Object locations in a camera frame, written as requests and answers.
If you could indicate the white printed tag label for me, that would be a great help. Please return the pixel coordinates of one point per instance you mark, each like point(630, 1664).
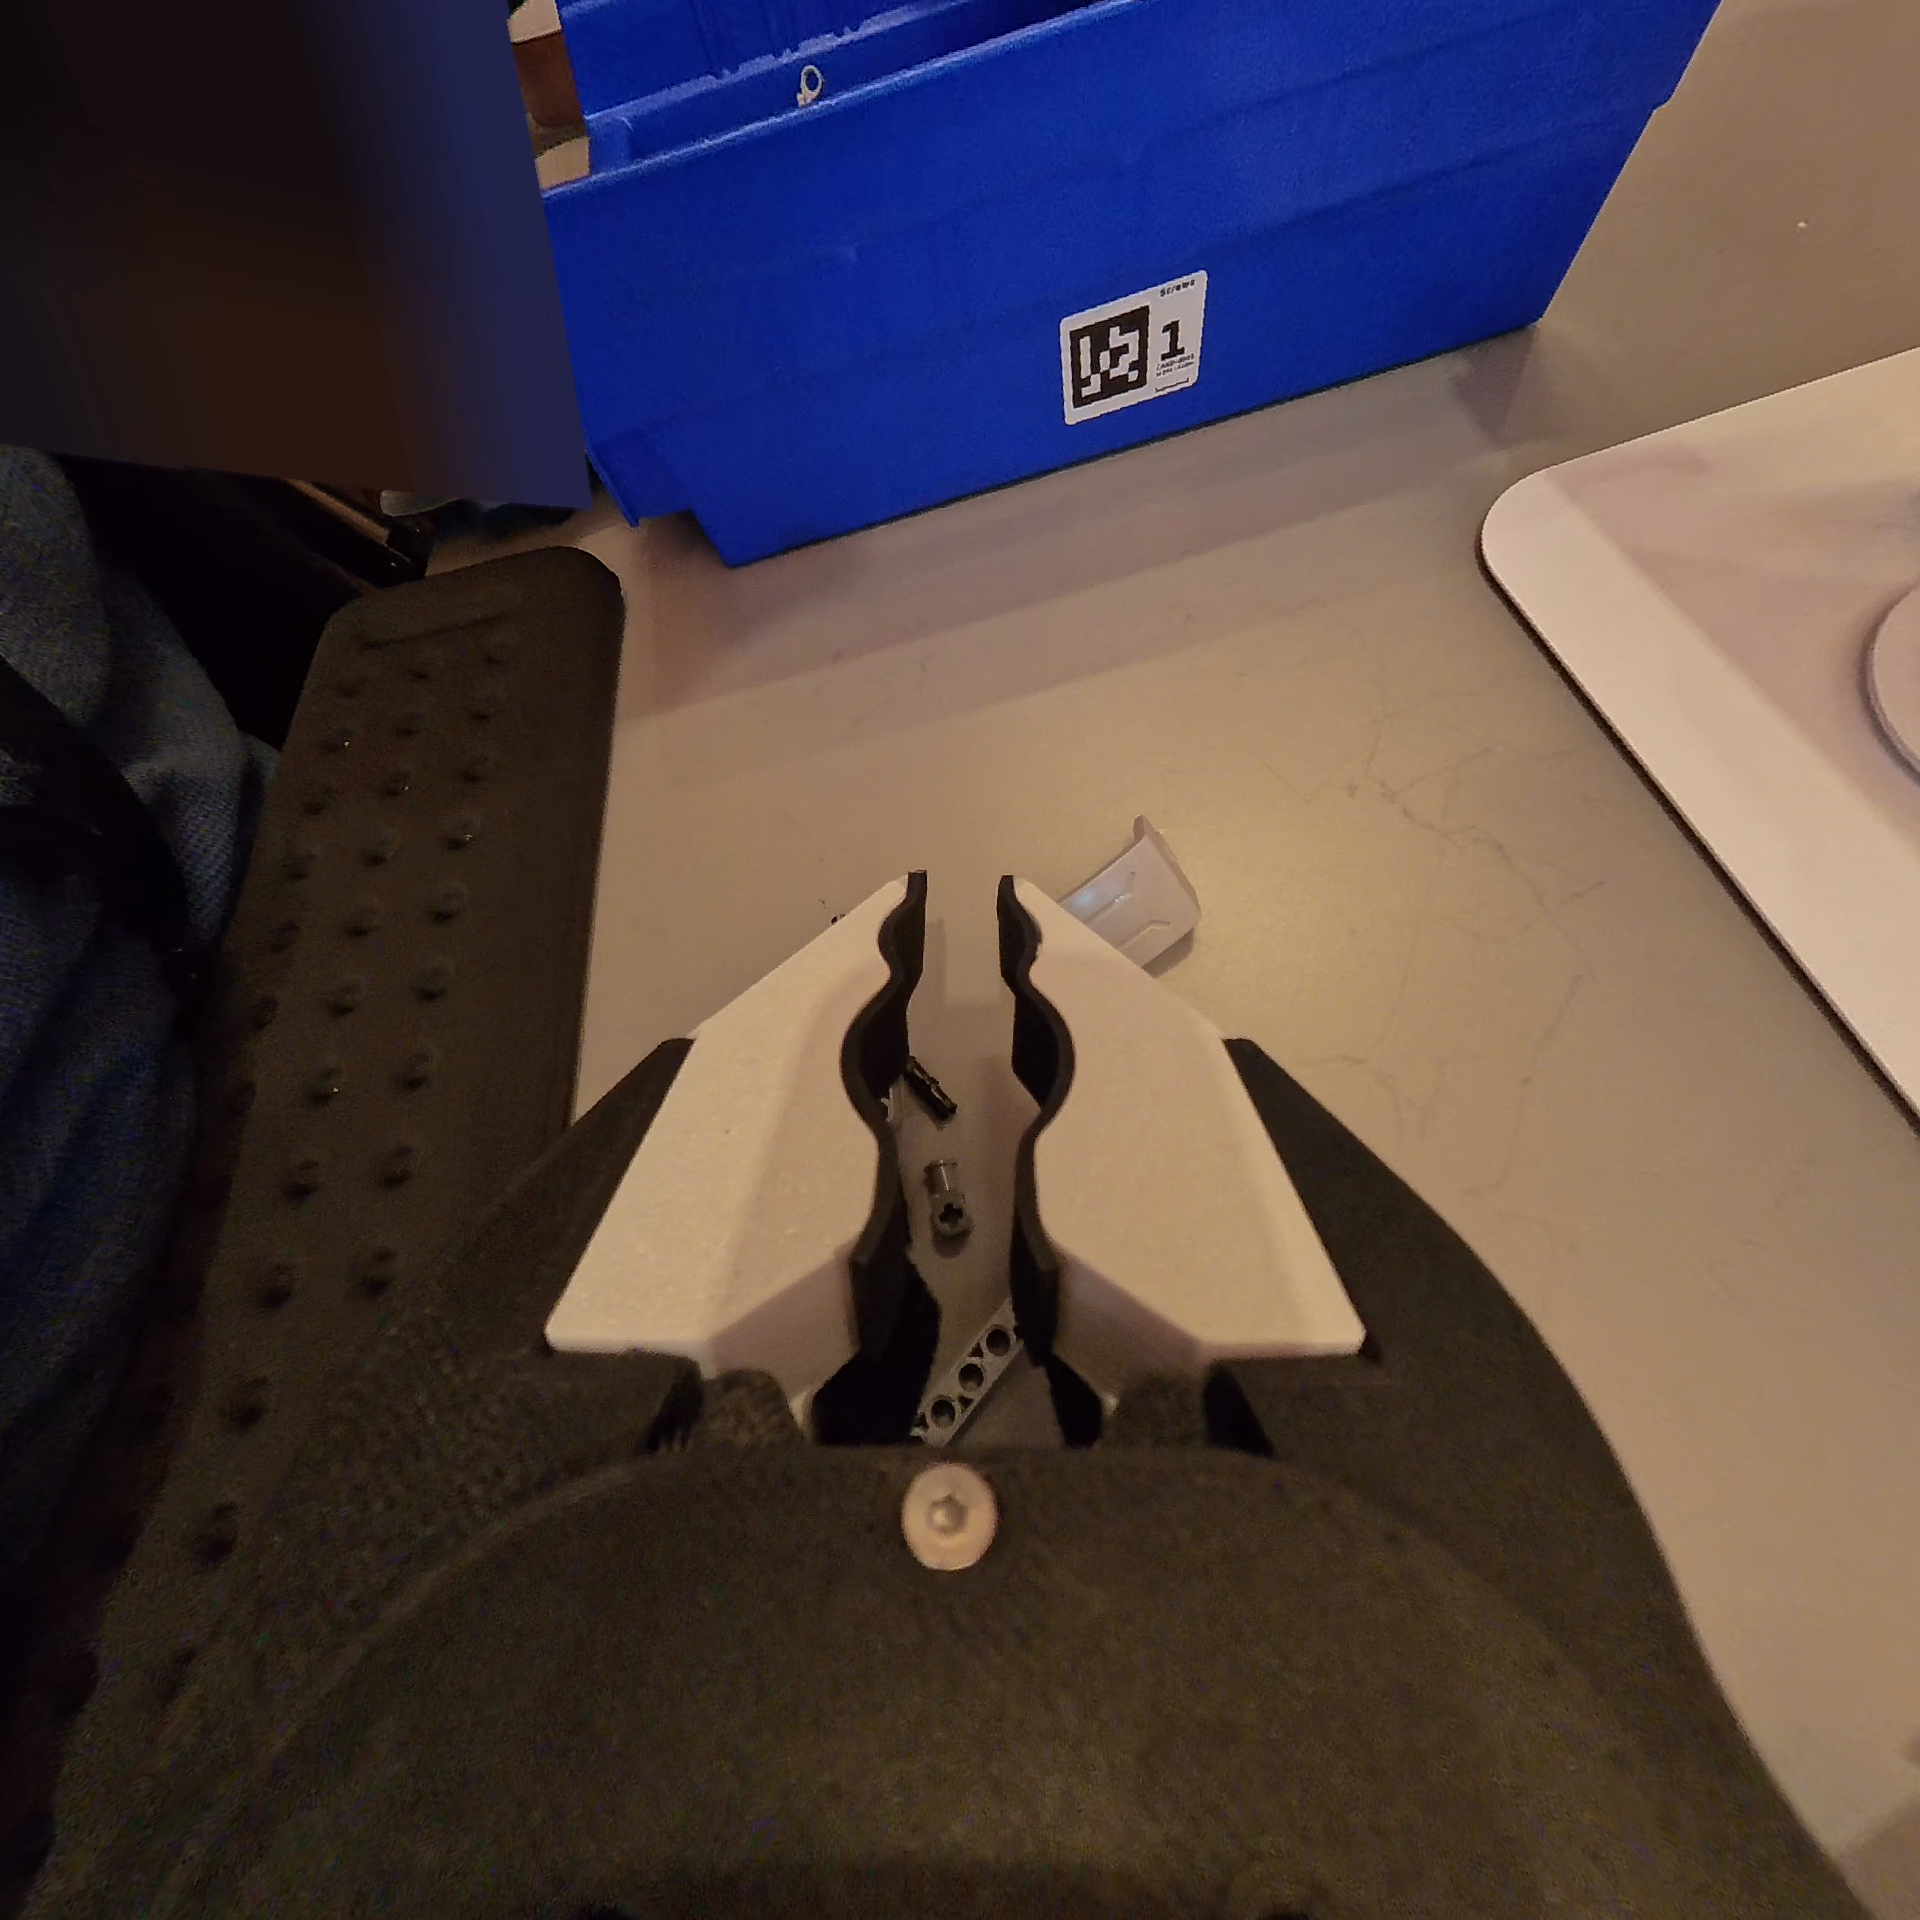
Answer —
point(1177, 360)

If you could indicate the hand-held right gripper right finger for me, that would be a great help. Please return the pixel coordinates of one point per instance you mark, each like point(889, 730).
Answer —
point(1184, 1185)

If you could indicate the blue plastic bin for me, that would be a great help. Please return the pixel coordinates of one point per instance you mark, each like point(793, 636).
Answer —
point(900, 225)

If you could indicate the grey toy beam with holes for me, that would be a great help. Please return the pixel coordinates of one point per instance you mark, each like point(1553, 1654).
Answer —
point(961, 1380)

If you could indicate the black dimpled pad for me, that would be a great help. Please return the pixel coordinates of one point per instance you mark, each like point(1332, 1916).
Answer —
point(389, 839)

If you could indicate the white desk stand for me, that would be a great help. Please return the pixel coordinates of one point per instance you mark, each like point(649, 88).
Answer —
point(1681, 599)

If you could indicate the grey curved toy panel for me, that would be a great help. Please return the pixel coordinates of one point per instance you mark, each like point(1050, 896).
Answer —
point(1131, 902)

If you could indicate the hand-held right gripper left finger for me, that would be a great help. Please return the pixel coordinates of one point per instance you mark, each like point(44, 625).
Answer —
point(720, 1185)

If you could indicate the grey toy connector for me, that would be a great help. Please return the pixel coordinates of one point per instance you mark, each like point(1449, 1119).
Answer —
point(944, 1196)

